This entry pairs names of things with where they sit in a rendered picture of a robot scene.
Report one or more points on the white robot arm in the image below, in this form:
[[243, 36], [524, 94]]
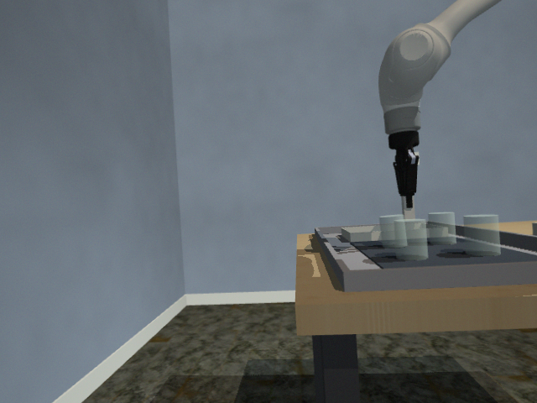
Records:
[[413, 58]]

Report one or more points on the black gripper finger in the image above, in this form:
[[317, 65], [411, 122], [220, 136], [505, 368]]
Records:
[[409, 181], [398, 174]]

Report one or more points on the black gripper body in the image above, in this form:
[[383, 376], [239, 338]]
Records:
[[402, 141]]

